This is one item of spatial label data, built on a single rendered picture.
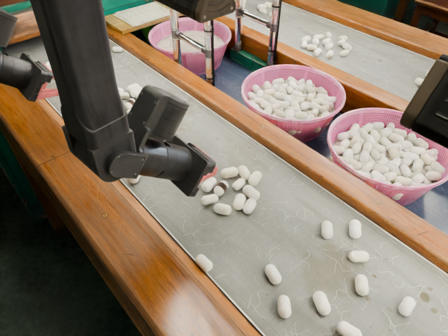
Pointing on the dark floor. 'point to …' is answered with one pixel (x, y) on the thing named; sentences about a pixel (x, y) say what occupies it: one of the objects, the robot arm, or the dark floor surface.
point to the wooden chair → (427, 7)
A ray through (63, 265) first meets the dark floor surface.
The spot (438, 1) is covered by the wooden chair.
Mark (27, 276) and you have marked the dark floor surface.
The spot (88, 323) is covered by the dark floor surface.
